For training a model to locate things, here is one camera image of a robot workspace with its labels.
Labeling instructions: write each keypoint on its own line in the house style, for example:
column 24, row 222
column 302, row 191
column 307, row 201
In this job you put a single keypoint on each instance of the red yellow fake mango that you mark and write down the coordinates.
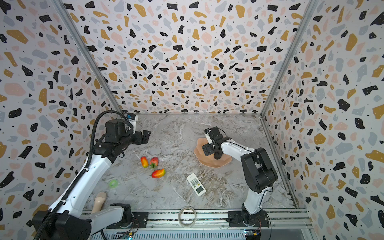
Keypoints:
column 158, row 173

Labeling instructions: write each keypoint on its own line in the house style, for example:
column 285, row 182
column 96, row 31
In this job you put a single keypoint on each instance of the aluminium corner post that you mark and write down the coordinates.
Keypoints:
column 290, row 54
column 69, row 23

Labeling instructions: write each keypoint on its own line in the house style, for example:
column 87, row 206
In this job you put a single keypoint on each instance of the white remote control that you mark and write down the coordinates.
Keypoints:
column 195, row 183

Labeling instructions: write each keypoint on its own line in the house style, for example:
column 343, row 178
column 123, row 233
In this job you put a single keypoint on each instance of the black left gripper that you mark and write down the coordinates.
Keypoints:
column 139, row 140

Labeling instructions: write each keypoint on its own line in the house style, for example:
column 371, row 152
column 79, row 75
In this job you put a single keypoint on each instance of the aluminium right corner post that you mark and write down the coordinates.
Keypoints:
column 290, row 54

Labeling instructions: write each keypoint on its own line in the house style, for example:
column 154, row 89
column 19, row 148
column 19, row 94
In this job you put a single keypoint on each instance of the red orange fake peach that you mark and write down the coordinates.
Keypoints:
column 144, row 162

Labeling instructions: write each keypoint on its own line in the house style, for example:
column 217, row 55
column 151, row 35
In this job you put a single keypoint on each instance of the clear tape roll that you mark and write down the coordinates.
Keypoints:
column 187, row 217

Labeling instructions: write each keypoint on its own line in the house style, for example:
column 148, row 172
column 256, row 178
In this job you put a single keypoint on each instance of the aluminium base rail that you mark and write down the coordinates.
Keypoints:
column 275, row 224

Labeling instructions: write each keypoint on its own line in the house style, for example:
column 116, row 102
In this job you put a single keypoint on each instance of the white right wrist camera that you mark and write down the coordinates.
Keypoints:
column 212, row 134

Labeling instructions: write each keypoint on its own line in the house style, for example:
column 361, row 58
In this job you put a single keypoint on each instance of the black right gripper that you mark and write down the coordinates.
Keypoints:
column 210, row 147

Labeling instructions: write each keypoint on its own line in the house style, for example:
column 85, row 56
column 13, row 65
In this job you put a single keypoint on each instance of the green fake lime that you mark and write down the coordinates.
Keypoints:
column 113, row 184

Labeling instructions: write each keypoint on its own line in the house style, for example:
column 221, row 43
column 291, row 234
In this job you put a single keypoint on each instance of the red fake strawberry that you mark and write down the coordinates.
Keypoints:
column 154, row 162

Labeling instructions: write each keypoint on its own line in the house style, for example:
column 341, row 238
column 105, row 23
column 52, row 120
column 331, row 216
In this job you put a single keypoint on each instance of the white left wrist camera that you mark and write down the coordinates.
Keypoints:
column 132, row 118

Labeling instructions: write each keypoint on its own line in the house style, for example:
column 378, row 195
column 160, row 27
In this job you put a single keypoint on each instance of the pink wavy fruit bowl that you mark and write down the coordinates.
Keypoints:
column 210, row 161

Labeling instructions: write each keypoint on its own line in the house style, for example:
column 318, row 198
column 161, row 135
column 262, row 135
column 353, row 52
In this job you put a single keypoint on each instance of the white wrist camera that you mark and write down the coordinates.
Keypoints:
column 132, row 118
column 212, row 134

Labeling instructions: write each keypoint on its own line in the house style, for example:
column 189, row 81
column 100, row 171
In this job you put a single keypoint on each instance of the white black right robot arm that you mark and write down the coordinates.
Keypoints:
column 259, row 172

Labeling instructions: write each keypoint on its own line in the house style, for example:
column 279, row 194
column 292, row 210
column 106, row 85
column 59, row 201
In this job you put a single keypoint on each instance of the aluminium left corner post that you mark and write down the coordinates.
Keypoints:
column 69, row 23

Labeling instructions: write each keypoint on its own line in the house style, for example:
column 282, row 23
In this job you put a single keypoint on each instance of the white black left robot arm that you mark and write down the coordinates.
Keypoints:
column 64, row 220

